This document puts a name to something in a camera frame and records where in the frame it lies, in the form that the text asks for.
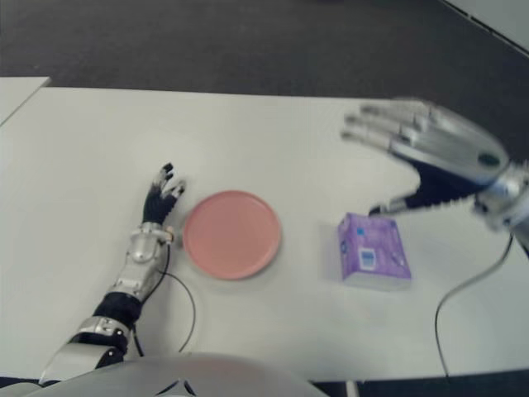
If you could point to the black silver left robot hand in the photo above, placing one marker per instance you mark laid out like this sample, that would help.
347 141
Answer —
157 207

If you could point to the pink round plate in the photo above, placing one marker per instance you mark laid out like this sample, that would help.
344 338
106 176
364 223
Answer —
231 233

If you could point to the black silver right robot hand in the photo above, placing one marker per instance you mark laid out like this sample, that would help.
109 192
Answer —
446 144

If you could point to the purple tissue paper pack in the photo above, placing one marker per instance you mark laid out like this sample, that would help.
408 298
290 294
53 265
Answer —
372 252

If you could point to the white side table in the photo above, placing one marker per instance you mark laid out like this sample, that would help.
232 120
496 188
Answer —
18 93

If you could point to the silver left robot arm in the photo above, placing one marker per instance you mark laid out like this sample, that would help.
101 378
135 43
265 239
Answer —
140 252

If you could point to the silver robot torso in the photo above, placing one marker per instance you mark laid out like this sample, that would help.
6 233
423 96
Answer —
186 376

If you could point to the white table leg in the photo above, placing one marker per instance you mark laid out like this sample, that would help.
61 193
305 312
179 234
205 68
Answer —
352 389

